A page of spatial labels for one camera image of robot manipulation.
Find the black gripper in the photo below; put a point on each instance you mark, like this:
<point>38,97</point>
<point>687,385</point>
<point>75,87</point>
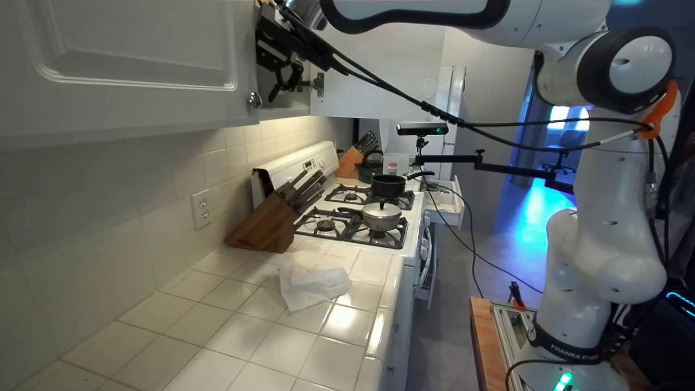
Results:
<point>285,39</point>

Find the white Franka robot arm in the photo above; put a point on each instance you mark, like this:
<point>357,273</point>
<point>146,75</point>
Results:
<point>601,239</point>

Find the white cupboard carcass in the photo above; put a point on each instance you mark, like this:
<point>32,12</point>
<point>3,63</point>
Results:
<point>285,109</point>

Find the open white cupboard door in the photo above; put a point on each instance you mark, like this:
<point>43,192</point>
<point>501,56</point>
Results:
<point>392,87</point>

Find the closed white cupboard door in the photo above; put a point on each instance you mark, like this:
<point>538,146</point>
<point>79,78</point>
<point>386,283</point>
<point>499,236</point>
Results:
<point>122,66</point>

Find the round metal door knob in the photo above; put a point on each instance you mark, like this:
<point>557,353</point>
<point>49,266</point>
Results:
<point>254,97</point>

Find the black kettle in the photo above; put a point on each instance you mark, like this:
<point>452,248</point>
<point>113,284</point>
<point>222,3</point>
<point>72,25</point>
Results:
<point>367,165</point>

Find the wooden knife block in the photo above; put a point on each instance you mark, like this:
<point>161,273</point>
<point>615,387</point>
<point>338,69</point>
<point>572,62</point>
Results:
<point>264,229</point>

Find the black cooking pot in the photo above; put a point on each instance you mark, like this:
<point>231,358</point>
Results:
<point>387,188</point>

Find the white gas stove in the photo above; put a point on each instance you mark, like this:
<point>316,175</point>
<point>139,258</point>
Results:
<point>349,225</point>

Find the silver pan with lid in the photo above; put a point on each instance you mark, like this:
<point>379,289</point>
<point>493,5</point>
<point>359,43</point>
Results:
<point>381,217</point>

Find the white crumpled cloth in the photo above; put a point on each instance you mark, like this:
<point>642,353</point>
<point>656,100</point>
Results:
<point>316,284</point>

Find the bright window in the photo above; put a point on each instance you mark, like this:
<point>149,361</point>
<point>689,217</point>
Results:
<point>567,117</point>

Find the red black clamp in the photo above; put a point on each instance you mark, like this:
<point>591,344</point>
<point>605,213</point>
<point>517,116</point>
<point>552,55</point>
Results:
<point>515,294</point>

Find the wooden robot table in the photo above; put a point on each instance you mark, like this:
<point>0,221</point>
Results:
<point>486,347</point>

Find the metal mounting plate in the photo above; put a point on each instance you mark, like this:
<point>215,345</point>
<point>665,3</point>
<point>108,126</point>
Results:
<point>515,332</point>

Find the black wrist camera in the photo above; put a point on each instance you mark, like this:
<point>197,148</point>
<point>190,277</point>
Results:
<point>328,55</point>

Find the black stereo camera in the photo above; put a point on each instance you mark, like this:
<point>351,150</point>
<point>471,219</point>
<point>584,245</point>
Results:
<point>422,128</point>

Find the white wall outlet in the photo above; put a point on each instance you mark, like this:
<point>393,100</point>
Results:
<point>201,209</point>

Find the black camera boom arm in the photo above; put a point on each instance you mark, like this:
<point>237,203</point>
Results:
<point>506,168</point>

